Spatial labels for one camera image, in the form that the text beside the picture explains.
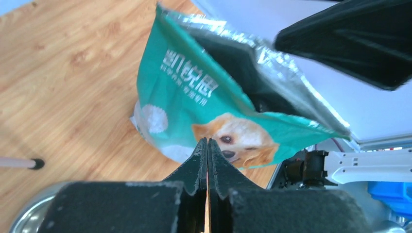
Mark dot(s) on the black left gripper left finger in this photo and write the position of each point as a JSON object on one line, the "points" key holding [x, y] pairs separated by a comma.
{"points": [[175, 204]]}

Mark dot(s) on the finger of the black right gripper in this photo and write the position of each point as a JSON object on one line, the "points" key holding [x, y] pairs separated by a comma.
{"points": [[370, 40]]}

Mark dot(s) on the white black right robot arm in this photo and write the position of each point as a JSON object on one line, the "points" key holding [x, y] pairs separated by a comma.
{"points": [[323, 168]]}

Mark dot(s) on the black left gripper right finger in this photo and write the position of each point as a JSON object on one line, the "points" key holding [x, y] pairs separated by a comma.
{"points": [[237, 205]]}

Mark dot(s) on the pink music stand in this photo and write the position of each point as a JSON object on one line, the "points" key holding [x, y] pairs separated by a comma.
{"points": [[33, 164]]}

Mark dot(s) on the green dog food bag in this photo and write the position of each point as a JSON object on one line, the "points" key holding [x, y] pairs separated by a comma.
{"points": [[200, 78]]}

